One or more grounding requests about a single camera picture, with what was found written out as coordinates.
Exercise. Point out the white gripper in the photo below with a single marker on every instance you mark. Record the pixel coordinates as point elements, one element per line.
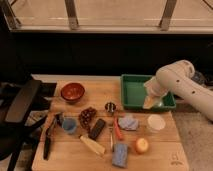
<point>154,91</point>

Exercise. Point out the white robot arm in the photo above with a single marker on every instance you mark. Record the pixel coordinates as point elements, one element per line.
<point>177,78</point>

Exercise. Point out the green plastic tray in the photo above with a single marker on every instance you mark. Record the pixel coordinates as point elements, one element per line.
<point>133,94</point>

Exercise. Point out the crumpled blue cloth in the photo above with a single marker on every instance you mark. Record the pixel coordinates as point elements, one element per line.
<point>128,123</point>

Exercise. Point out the small metal cup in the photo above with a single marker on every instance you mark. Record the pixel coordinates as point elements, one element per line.
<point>110,107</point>

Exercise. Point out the red yellow apple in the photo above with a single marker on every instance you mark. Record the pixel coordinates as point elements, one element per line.
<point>141,145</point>

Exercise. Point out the metal fork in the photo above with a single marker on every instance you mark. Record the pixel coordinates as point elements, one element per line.
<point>111,137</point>

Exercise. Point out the round metal dish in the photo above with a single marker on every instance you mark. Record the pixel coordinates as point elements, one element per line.
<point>199,78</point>

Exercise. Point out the black rectangular block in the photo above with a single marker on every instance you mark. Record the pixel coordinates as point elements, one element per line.
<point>96,130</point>

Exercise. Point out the blue sponge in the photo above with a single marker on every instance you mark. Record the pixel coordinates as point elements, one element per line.
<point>119,158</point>

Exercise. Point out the dark grape bunch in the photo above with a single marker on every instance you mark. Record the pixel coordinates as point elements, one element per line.
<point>86,117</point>

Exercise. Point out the red wooden bowl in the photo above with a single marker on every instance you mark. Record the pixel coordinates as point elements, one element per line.
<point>72,92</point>

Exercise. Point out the blue plastic cup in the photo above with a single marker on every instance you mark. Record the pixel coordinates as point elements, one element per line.
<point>69,125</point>

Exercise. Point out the black office chair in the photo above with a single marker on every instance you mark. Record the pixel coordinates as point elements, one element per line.
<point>13,131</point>

